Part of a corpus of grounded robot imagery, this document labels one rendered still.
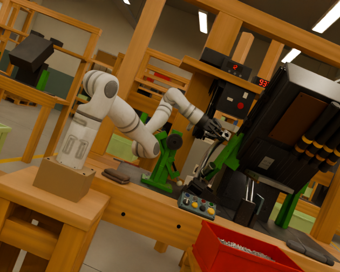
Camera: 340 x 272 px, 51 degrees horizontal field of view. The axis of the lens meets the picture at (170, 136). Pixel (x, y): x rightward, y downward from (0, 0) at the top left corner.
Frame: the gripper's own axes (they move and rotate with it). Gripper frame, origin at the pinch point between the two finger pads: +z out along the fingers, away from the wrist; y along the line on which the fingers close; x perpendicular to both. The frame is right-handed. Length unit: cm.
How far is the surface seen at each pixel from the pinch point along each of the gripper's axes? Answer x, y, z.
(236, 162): -4.5, -12.7, 10.0
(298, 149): -30.0, -10.2, 22.6
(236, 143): -10.2, -8.5, 4.5
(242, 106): -3.9, 23.5, 1.3
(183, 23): 548, 901, -122
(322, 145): -36.9, -7.8, 28.4
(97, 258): 158, -24, 1
